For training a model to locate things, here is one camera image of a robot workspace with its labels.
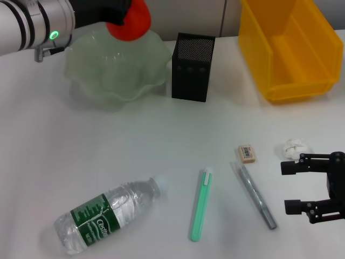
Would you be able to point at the yellow plastic storage bin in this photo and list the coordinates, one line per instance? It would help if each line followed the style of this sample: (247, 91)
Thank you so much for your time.
(296, 70)

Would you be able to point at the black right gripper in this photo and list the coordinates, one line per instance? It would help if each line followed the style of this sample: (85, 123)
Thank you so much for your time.
(337, 186)

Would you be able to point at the white paper ball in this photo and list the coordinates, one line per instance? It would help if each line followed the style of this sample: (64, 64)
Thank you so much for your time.
(292, 148)

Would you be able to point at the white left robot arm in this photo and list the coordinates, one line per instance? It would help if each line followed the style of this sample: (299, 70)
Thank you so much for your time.
(24, 24)

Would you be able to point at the mint green pen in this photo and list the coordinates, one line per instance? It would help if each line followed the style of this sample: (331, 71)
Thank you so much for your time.
(200, 205)

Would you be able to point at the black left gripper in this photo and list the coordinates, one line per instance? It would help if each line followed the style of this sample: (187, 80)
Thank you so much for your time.
(91, 12)

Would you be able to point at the green glass fruit bowl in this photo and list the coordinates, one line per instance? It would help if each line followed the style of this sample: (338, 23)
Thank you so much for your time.
(116, 73)

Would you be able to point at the grey pen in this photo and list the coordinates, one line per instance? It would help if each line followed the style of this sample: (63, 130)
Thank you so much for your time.
(254, 195)

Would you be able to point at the black mesh pen holder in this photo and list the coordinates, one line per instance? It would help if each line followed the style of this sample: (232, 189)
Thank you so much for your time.
(191, 75)

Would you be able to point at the red pomegranate toy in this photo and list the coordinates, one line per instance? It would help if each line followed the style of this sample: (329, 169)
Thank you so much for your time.
(134, 21)

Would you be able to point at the clear water bottle green label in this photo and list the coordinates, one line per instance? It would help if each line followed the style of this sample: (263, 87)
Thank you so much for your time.
(129, 197)

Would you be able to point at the beige eraser with barcode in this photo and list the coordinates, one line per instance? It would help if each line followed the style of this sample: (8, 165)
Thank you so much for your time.
(247, 154)

